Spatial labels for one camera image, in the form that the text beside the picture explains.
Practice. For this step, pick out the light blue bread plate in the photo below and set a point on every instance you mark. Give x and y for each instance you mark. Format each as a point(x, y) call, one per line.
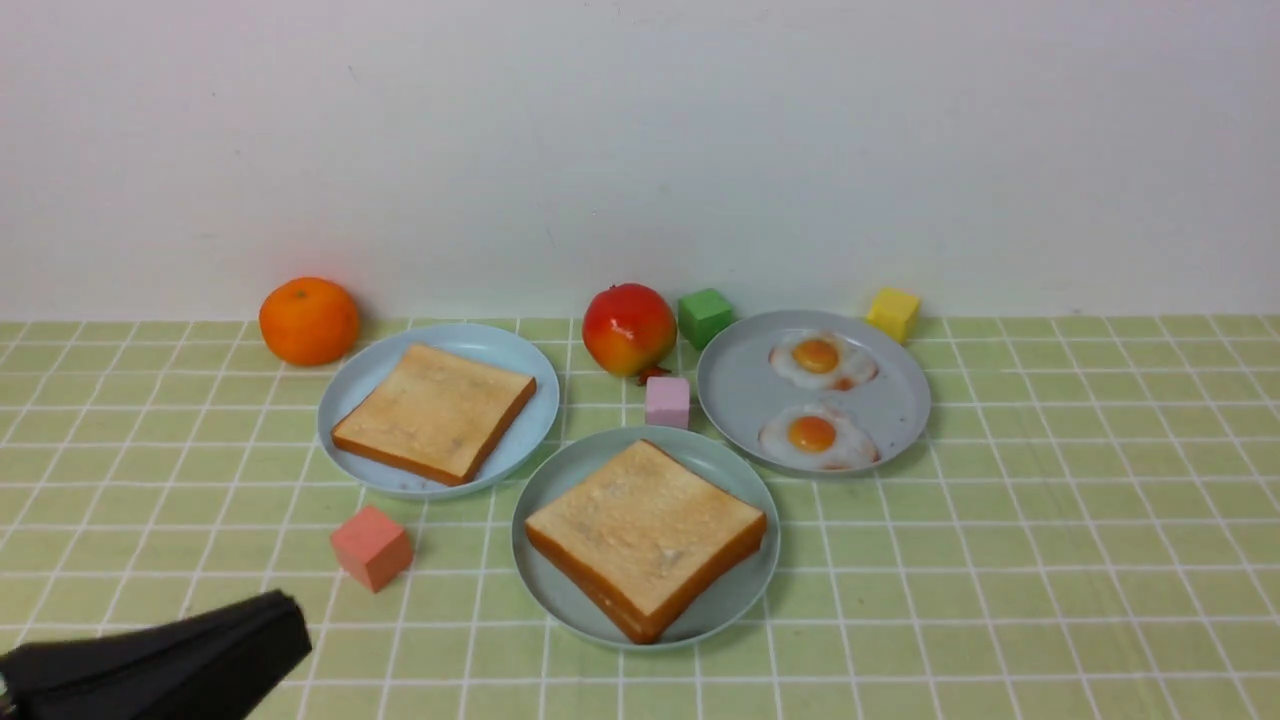
point(485, 343)

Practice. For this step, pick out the back fried egg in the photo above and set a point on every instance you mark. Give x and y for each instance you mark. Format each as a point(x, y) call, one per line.
point(822, 361)

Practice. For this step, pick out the red pomegranate fruit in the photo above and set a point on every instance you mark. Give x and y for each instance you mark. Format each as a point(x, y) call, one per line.
point(629, 330)

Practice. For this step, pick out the green cube block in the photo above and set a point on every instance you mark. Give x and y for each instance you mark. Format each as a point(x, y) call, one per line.
point(702, 315)

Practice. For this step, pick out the front fried egg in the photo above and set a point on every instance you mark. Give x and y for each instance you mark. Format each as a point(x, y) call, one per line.
point(817, 437)

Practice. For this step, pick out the teal centre plate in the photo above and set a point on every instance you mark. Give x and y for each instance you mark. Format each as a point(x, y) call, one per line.
point(720, 470)

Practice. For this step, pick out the fried egg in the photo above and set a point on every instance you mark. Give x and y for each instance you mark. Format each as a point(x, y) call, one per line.
point(817, 437)
point(822, 361)

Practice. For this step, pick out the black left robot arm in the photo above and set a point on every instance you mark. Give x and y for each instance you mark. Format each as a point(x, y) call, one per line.
point(220, 664)

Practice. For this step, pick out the yellow cube block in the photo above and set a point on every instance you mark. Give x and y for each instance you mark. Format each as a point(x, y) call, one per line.
point(894, 313)

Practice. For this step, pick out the salmon red cube block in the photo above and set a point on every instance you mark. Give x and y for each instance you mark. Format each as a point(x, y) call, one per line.
point(372, 548)

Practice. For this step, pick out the toast slice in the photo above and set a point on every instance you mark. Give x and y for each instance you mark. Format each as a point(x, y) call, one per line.
point(437, 415)
point(645, 530)

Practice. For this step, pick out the grey egg plate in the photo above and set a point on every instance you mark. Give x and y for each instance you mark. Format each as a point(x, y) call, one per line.
point(740, 392)

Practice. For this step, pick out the orange mandarin fruit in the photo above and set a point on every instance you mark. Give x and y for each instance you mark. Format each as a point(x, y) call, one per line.
point(309, 321)

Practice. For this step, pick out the pink cube block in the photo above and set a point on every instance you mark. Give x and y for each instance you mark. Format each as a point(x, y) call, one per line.
point(668, 401)

